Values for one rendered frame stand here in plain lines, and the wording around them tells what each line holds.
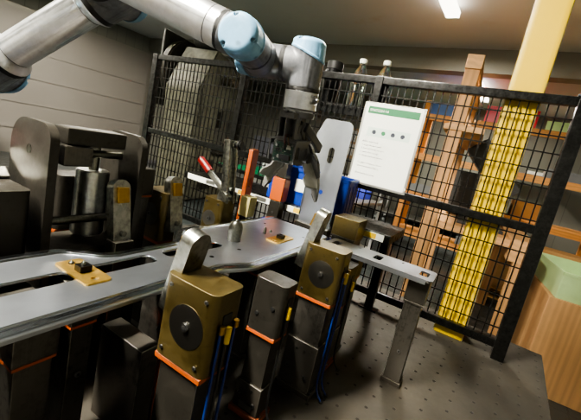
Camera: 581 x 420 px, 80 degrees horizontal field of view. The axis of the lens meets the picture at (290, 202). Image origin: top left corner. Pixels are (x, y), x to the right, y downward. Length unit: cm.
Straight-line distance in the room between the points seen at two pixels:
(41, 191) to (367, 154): 104
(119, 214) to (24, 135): 20
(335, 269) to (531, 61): 95
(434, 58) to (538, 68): 388
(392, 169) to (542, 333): 185
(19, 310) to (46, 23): 75
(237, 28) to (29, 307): 51
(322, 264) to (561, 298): 225
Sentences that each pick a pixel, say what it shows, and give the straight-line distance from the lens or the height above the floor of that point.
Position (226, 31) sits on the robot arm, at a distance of 68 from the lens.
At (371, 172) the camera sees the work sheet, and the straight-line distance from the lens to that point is 134.
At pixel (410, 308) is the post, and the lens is 94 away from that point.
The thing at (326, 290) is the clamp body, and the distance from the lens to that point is 75.
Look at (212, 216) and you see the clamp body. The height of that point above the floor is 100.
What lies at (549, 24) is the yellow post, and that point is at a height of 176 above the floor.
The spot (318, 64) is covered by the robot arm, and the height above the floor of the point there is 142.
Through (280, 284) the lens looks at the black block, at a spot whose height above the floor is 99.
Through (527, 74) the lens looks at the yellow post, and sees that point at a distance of 137.
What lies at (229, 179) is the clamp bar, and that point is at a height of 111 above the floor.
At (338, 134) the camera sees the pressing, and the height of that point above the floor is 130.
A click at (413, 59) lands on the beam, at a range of 528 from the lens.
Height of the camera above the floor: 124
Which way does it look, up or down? 10 degrees down
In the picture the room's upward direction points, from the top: 12 degrees clockwise
